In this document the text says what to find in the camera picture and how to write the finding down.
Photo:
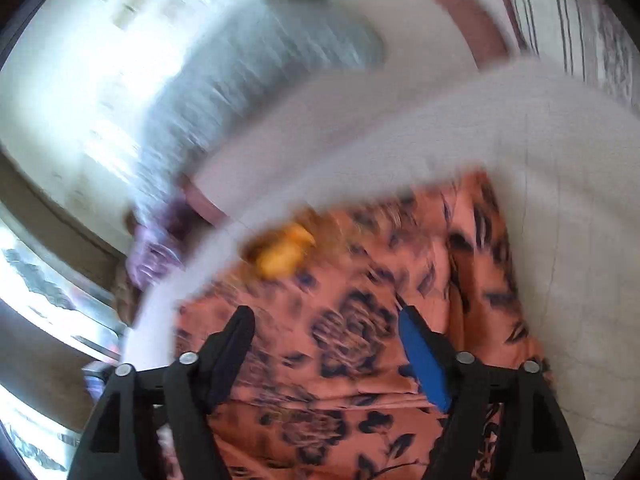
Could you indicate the orange floral garment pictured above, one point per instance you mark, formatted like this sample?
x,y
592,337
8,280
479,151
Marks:
x,y
350,310

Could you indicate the striped curtain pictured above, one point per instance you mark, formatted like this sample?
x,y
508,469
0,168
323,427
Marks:
x,y
565,15

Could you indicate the grey crumpled cloth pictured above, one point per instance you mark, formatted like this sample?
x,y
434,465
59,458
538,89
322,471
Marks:
x,y
280,75

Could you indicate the white blanket with pink border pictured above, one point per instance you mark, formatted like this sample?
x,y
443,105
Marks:
x,y
430,35

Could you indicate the window with wooden frame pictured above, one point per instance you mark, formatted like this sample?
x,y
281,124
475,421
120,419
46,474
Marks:
x,y
45,280

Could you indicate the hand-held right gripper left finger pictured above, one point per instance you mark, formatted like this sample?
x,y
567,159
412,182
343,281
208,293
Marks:
x,y
234,342

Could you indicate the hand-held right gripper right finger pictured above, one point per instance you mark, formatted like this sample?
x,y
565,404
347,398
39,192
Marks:
x,y
422,355

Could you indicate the purple patterned cloth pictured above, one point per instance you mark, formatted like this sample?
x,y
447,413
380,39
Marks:
x,y
155,255

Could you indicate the bed with white cover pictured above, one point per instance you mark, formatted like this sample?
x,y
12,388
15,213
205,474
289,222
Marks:
x,y
565,170

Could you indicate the yellow cloth piece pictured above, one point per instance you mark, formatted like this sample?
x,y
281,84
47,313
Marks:
x,y
282,252

